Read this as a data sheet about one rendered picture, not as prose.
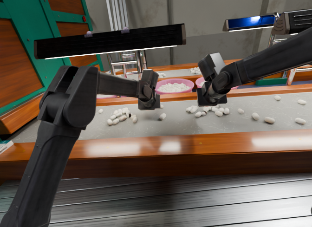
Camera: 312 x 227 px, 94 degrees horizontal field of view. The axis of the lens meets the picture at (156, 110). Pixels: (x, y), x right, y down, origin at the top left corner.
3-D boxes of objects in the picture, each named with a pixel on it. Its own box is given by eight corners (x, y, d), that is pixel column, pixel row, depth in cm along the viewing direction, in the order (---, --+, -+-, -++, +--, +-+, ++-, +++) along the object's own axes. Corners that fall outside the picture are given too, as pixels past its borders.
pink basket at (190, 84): (201, 100, 94) (202, 87, 89) (162, 110, 87) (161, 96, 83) (182, 87, 116) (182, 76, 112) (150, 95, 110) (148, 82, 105)
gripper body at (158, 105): (138, 96, 69) (134, 91, 62) (159, 95, 69) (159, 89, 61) (138, 110, 68) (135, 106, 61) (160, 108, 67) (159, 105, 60)
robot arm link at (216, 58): (189, 68, 48) (210, 42, 37) (210, 63, 51) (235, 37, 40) (204, 100, 46) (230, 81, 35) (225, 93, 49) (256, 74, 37)
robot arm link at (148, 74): (145, 76, 65) (130, 61, 54) (163, 77, 61) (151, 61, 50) (138, 101, 63) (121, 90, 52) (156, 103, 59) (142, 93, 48)
